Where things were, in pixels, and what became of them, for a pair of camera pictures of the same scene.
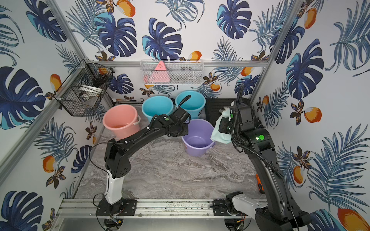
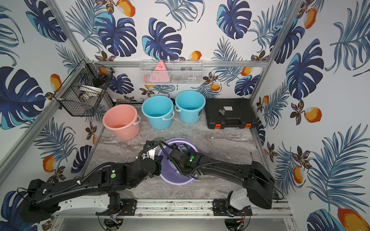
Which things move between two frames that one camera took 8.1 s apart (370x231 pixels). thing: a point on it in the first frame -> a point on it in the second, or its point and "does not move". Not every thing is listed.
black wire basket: (83, 90) does not move
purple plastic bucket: (198, 142) -> (170, 174)
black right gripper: (224, 122) -> (179, 170)
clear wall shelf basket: (172, 71) does not move
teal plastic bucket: (157, 105) does not move
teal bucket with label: (194, 105) does not move
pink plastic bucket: (123, 120) does not move
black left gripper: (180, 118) -> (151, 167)
